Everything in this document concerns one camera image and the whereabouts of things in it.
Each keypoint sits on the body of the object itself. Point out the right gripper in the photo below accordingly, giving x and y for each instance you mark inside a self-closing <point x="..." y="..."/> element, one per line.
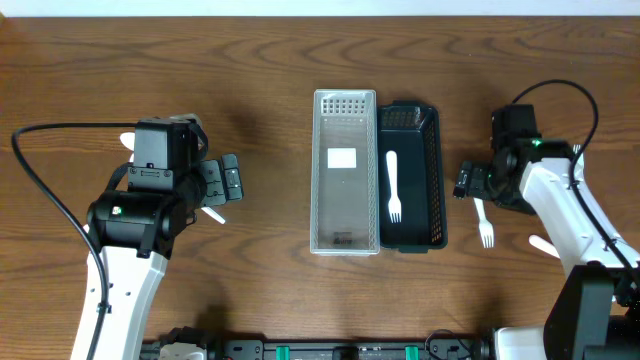
<point x="471" y="180"/>

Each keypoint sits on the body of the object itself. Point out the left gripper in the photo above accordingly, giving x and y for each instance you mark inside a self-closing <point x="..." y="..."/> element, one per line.
<point x="220" y="181"/>

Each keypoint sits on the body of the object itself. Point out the black plastic basket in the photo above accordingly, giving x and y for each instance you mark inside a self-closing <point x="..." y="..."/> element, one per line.
<point x="411" y="129"/>

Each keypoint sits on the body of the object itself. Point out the clear plastic basket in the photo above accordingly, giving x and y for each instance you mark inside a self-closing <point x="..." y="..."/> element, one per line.
<point x="344" y="208"/>

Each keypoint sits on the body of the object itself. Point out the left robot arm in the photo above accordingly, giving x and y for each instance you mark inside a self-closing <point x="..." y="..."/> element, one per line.
<point x="147" y="203"/>

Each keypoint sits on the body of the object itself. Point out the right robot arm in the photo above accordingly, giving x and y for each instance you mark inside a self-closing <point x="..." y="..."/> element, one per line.
<point x="596" y="315"/>

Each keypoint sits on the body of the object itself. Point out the white label sticker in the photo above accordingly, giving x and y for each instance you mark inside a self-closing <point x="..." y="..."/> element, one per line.
<point x="341" y="158"/>

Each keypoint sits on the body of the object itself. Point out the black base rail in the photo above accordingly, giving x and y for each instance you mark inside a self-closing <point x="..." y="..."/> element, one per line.
<point x="190" y="343"/>

